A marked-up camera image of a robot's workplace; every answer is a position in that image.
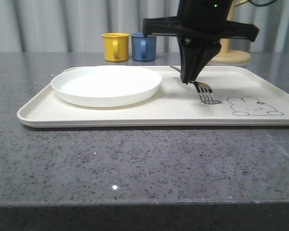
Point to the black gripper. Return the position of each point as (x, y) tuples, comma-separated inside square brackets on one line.
[(199, 22)]

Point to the silver metal fork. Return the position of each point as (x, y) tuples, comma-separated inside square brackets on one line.
[(204, 91)]

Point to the white round plate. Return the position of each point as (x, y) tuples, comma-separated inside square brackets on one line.
[(106, 85)]

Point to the wooden mug tree stand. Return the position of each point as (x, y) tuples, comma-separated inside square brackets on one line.
[(226, 55)]

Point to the blue enamel mug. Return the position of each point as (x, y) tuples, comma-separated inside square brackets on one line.
[(143, 48)]

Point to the beige rabbit serving tray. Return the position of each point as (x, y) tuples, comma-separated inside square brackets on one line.
[(244, 98)]

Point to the yellow enamel mug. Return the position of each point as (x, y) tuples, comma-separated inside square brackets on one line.
[(116, 46)]

